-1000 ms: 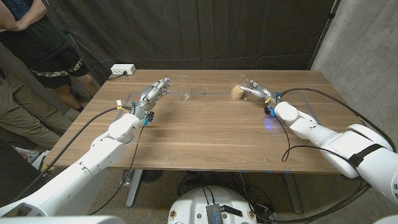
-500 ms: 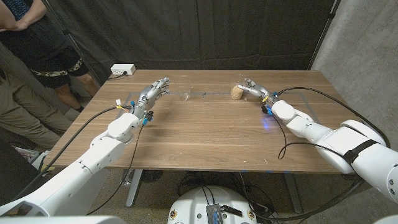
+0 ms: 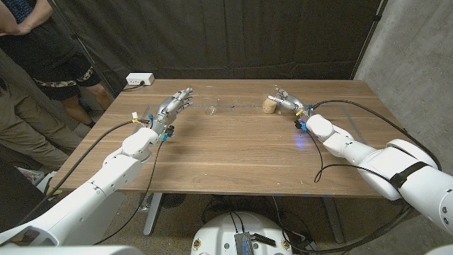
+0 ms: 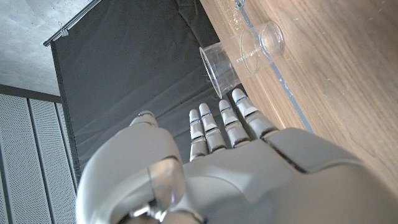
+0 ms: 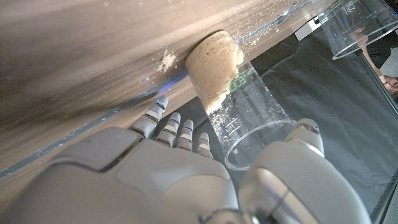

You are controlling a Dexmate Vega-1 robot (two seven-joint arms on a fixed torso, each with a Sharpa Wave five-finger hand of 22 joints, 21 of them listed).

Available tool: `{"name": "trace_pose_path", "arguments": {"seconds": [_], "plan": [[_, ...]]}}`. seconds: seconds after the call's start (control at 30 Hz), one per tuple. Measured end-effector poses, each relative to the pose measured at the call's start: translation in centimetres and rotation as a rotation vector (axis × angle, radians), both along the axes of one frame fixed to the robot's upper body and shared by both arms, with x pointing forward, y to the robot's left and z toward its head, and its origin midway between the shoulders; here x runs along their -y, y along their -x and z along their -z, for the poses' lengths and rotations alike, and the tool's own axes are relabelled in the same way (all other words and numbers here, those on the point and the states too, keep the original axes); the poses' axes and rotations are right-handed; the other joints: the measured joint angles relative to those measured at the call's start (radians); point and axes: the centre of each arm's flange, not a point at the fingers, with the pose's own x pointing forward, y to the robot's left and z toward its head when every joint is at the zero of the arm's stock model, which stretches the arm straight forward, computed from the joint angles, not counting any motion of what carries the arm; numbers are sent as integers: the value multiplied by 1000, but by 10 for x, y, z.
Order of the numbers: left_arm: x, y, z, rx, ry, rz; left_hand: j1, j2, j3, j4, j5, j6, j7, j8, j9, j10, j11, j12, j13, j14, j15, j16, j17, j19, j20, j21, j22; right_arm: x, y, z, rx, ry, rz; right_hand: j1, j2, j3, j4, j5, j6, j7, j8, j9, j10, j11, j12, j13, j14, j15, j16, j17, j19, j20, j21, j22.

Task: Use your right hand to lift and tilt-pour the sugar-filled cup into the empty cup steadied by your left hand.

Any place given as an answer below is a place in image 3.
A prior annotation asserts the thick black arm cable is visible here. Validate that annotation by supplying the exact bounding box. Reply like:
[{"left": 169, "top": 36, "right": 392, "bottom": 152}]
[
  {"left": 282, "top": 99, "right": 443, "bottom": 254},
  {"left": 19, "top": 119, "right": 153, "bottom": 226}
]

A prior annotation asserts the black power adapter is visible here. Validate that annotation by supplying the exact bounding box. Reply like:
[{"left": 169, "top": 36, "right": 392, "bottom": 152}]
[{"left": 297, "top": 239, "right": 323, "bottom": 255}]

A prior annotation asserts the white power strip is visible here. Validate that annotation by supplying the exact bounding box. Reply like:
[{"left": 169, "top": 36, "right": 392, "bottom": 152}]
[{"left": 125, "top": 72, "right": 156, "bottom": 86}]

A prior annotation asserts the round black floor fan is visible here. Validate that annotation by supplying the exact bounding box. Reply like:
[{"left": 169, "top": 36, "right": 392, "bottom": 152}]
[{"left": 161, "top": 193, "right": 188, "bottom": 209}]

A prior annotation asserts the person in black shorts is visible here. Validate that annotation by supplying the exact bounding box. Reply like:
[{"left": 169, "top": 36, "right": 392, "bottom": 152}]
[{"left": 0, "top": 0, "right": 114, "bottom": 128}]

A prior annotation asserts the black floor cable bundle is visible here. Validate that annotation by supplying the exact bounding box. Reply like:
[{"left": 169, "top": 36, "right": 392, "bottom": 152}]
[{"left": 201, "top": 194, "right": 319, "bottom": 249}]

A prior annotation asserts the clear cup with brown sugar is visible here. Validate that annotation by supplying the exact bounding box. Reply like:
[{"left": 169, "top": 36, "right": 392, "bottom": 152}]
[{"left": 262, "top": 84, "right": 284, "bottom": 115}]

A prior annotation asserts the grey table leg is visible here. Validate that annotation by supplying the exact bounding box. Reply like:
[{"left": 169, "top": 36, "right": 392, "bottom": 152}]
[{"left": 321, "top": 197, "right": 346, "bottom": 244}]

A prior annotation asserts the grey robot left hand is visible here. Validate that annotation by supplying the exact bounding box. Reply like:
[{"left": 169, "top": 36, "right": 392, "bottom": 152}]
[{"left": 150, "top": 87, "right": 195, "bottom": 140}]

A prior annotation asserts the grey finned module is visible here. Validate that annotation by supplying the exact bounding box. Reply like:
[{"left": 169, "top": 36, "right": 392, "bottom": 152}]
[{"left": 234, "top": 232, "right": 255, "bottom": 255}]

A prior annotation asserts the person in khaki trousers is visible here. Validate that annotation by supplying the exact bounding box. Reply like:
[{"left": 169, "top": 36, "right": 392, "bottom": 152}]
[{"left": 0, "top": 79, "right": 83, "bottom": 170}]

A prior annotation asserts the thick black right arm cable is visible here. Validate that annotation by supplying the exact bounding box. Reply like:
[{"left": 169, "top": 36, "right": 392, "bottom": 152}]
[{"left": 282, "top": 99, "right": 443, "bottom": 254}]

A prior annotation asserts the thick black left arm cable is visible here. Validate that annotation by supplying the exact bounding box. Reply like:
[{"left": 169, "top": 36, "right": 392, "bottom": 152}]
[{"left": 19, "top": 119, "right": 153, "bottom": 226}]

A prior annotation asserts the white table leg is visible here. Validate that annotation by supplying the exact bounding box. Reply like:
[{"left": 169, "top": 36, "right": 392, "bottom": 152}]
[{"left": 143, "top": 193, "right": 164, "bottom": 237}]

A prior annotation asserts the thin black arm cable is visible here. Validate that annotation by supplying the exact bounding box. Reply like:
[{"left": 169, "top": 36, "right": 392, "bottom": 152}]
[
  {"left": 304, "top": 129, "right": 394, "bottom": 184},
  {"left": 93, "top": 138, "right": 166, "bottom": 246}
]

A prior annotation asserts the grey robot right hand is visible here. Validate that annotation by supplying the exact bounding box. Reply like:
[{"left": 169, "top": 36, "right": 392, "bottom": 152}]
[{"left": 268, "top": 86, "right": 314, "bottom": 118}]

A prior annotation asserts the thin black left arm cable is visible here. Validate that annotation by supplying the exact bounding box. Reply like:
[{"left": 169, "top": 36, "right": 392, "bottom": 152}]
[{"left": 93, "top": 138, "right": 166, "bottom": 246}]

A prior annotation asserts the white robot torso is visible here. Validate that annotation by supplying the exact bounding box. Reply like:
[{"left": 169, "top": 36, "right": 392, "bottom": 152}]
[{"left": 190, "top": 211, "right": 294, "bottom": 255}]

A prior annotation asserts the black backdrop curtain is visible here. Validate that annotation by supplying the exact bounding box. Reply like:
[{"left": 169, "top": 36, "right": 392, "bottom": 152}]
[{"left": 52, "top": 0, "right": 385, "bottom": 95}]

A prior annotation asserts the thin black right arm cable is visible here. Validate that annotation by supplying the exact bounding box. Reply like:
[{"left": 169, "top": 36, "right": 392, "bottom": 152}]
[{"left": 304, "top": 129, "right": 394, "bottom": 184}]

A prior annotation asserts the clear plastic cup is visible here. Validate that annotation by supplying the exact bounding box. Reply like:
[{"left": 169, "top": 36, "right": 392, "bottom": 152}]
[{"left": 201, "top": 86, "right": 219, "bottom": 116}]

